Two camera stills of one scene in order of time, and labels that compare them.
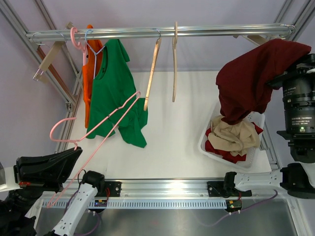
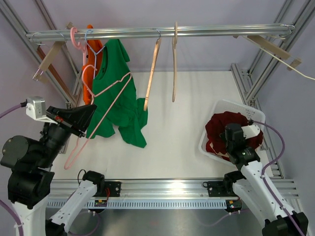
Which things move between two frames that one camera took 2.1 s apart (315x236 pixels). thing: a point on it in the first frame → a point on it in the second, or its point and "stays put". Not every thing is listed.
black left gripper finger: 58,166 → 82,115
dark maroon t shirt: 242,82 → 216,125
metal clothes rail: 286,29 stays put
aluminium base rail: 161,189 stays put
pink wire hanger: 72,183 → 92,98
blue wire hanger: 95,53 stays put
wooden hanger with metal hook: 156,53 stays put
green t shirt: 114,103 stays put
